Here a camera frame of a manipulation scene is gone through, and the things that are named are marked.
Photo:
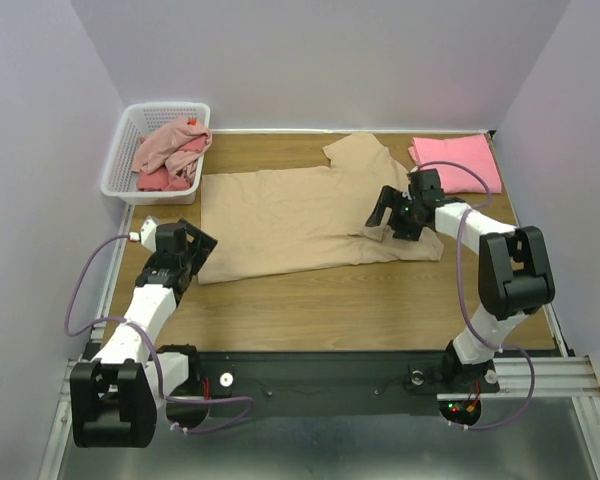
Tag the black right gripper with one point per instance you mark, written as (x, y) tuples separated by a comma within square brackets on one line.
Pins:
[(397, 215)]

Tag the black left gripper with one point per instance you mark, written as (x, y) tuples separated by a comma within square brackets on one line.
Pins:
[(202, 246)]

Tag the beige t shirt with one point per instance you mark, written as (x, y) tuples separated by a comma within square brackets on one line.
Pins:
[(273, 222)]

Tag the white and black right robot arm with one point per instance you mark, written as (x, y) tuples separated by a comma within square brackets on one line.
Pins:
[(514, 273)]

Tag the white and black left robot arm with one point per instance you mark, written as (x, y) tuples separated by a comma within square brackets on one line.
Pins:
[(115, 396)]

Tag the white perforated plastic basket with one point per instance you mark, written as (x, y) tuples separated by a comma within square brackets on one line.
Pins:
[(119, 181)]

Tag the folded bright pink t shirt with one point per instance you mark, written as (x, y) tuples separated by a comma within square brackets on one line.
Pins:
[(472, 152)]

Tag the dusty pink t shirt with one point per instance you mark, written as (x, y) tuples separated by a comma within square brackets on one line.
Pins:
[(177, 132)]

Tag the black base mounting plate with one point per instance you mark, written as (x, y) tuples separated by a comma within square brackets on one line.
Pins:
[(313, 384)]

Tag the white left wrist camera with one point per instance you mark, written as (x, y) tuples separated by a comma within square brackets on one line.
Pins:
[(146, 235)]

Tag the aluminium frame rail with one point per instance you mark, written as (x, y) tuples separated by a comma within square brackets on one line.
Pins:
[(555, 377)]

